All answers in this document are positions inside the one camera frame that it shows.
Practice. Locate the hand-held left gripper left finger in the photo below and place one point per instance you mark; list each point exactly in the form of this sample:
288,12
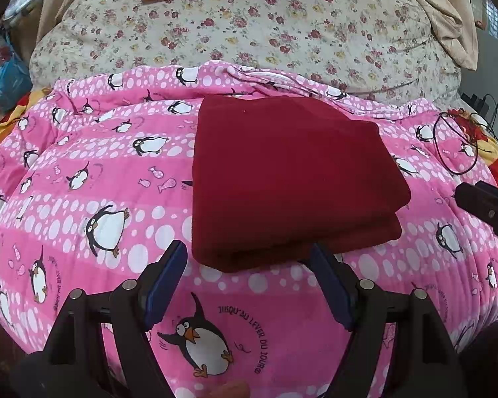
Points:
166,286

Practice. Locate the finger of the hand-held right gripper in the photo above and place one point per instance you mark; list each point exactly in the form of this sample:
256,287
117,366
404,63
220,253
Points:
487,205

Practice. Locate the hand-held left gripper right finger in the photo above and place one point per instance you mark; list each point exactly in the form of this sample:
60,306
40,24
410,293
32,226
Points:
334,286

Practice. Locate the dark red garment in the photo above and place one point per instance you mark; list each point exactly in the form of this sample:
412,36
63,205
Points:
290,174

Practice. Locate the yellow red printed cloth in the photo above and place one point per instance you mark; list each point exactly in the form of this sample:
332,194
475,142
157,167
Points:
8,126
491,145

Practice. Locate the black charger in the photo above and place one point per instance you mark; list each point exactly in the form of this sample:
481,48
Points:
475,101

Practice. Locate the pink penguin print blanket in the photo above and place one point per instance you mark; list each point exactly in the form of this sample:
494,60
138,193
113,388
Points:
87,182

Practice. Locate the window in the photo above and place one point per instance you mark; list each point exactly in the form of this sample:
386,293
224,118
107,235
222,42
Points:
496,18

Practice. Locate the beige cloth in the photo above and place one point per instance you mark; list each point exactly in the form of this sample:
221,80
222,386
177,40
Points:
444,12

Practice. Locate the blue plastic bag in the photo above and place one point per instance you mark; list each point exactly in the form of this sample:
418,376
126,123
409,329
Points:
12,74

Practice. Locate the floral bed quilt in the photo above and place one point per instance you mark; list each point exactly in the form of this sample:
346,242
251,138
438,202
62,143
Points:
253,33

